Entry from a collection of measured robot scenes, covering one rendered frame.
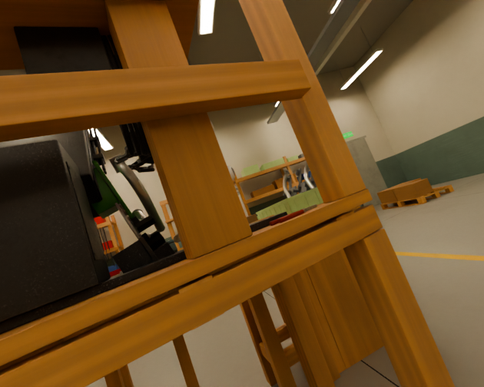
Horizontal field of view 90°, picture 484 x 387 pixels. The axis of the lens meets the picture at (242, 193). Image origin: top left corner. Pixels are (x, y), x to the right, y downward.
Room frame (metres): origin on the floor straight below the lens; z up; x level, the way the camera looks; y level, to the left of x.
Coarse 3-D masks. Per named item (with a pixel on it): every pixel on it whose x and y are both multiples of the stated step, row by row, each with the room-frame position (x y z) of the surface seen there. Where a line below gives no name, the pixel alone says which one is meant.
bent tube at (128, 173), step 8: (112, 160) 0.74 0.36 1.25; (120, 168) 0.72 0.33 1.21; (128, 168) 0.71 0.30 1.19; (128, 176) 0.70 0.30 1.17; (136, 176) 0.71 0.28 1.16; (136, 184) 0.70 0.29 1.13; (136, 192) 0.71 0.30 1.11; (144, 192) 0.72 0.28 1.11; (144, 200) 0.73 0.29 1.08; (144, 208) 0.76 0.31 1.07; (152, 208) 0.76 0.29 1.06; (152, 216) 0.78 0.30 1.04; (160, 224) 0.82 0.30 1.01
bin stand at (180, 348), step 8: (176, 344) 1.15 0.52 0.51; (184, 344) 1.16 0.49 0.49; (176, 352) 1.15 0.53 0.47; (184, 352) 1.16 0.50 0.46; (184, 360) 1.15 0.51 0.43; (120, 368) 1.22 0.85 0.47; (184, 368) 1.15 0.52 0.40; (192, 368) 1.16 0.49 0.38; (104, 376) 1.03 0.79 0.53; (112, 376) 1.04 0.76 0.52; (120, 376) 1.06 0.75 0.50; (128, 376) 1.23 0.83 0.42; (184, 376) 1.15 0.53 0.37; (192, 376) 1.16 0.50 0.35; (112, 384) 1.03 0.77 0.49; (120, 384) 1.05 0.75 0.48; (128, 384) 1.22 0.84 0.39; (192, 384) 1.15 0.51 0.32
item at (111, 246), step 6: (108, 216) 5.25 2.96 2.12; (96, 222) 5.17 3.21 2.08; (102, 222) 5.20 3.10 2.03; (108, 222) 5.17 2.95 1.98; (114, 222) 5.59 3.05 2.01; (108, 228) 5.19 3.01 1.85; (114, 228) 5.61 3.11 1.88; (120, 234) 5.69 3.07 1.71; (114, 240) 5.20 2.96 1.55; (120, 240) 5.62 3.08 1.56; (102, 246) 5.10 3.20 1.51; (108, 246) 5.13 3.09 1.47; (114, 246) 5.20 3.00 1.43; (120, 246) 5.42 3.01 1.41; (108, 252) 5.12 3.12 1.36; (108, 258) 5.13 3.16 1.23
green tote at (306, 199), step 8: (304, 192) 1.47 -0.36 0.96; (312, 192) 1.49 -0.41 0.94; (288, 200) 1.44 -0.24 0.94; (296, 200) 1.45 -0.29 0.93; (304, 200) 1.47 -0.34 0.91; (312, 200) 1.48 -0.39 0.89; (320, 200) 1.50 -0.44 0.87; (272, 208) 1.68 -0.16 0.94; (280, 208) 1.55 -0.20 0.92; (288, 208) 1.46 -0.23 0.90; (296, 208) 1.45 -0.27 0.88; (264, 216) 1.87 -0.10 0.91
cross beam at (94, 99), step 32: (224, 64) 0.52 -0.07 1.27; (256, 64) 0.55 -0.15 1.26; (288, 64) 0.60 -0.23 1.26; (0, 96) 0.35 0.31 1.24; (32, 96) 0.36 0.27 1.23; (64, 96) 0.38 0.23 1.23; (96, 96) 0.40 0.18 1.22; (128, 96) 0.42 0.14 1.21; (160, 96) 0.45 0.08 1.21; (192, 96) 0.48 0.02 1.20; (224, 96) 0.51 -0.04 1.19; (256, 96) 0.55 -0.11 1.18; (288, 96) 0.61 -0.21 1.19; (0, 128) 0.35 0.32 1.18; (32, 128) 0.37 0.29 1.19; (64, 128) 0.40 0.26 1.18
